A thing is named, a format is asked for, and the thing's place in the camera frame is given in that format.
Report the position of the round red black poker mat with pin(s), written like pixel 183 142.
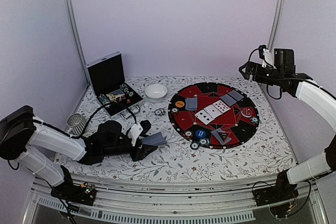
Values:
pixel 240 128

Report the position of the boxed playing card deck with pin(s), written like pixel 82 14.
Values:
pixel 114 95

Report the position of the face up nine card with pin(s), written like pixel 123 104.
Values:
pixel 221 106

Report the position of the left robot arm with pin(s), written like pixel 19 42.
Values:
pixel 22 133

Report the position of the face up ace card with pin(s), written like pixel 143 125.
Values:
pixel 213 111

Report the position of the dealt cards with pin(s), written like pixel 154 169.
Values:
pixel 191 104
pixel 232 97
pixel 215 133

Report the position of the ribbed metal cup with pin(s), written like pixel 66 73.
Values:
pixel 76 124

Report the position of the blue small blind button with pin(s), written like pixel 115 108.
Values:
pixel 200 134

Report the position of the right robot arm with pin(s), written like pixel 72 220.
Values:
pixel 289 132

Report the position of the triangular all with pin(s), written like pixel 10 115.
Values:
pixel 225 137

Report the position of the aluminium frame post left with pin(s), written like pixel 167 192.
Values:
pixel 76 38

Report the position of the floral tablecloth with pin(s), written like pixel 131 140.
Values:
pixel 267 153

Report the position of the long poker chip row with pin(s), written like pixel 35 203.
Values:
pixel 104 100

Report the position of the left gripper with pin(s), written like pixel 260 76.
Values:
pixel 139 154

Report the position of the blue chips off mat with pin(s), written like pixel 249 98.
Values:
pixel 194 145

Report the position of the green chips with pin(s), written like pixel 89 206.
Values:
pixel 204 142
pixel 254 120

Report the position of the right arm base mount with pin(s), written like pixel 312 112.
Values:
pixel 272 194

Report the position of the orange big blind button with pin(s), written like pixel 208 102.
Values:
pixel 179 104

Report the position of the short poker chip row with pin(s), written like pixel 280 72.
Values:
pixel 124 88

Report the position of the red chips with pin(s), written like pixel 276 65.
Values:
pixel 188 134

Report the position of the blue card deck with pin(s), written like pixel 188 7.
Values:
pixel 156 139

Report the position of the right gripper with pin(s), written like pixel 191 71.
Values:
pixel 256 77

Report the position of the white ceramic bowl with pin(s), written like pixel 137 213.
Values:
pixel 155 92

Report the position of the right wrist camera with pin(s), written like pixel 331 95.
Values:
pixel 266 56

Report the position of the face up spade card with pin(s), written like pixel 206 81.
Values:
pixel 204 117

